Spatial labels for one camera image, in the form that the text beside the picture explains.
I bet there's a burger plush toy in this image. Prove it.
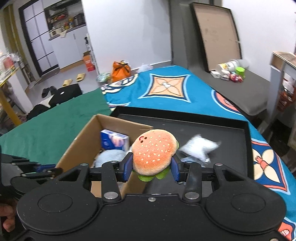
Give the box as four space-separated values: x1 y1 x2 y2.
131 129 179 182

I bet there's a grey bench cushion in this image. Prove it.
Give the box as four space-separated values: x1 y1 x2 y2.
169 1 269 120

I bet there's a white kitchen cabinet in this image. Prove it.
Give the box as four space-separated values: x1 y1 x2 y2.
42 1 88 69

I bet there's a black slipper pair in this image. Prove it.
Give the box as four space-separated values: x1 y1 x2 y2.
41 86 57 98

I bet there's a green cloth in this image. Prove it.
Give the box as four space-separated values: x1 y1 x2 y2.
1 88 111 165

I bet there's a clear bag white filling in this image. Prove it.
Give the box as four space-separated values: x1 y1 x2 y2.
179 134 221 161

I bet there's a blue patterned blanket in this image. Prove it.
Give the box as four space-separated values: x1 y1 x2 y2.
101 65 295 240

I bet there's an orange bag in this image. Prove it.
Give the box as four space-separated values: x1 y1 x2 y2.
111 60 131 82

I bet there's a blue denim jellyfish patch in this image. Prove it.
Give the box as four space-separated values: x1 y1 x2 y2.
181 157 210 167

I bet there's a red basket under desk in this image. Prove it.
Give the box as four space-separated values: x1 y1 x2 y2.
277 91 295 112

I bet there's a blue tissue pack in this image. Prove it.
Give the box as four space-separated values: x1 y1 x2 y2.
100 129 130 152

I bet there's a grey desk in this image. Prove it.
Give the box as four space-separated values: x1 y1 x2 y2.
265 51 296 130

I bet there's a black chair with dot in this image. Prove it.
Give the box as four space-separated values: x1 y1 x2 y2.
49 84 82 108

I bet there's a yellow slipper pair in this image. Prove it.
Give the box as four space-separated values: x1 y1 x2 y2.
62 72 87 88

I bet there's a large black-framed board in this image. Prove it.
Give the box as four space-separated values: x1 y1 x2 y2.
190 3 242 72

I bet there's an orange carton on floor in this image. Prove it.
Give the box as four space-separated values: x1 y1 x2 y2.
83 51 95 72

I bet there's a brown cardboard box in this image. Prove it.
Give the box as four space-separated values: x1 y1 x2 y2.
56 114 153 197

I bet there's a green lidded cup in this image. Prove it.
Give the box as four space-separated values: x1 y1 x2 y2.
235 67 245 79

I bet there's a black shallow tray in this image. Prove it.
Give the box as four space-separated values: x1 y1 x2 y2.
108 105 255 197

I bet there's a light blue fluffy plush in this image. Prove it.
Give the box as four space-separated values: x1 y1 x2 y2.
93 150 126 168

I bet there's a person's left hand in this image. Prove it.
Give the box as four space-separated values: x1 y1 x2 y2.
0 203 15 232

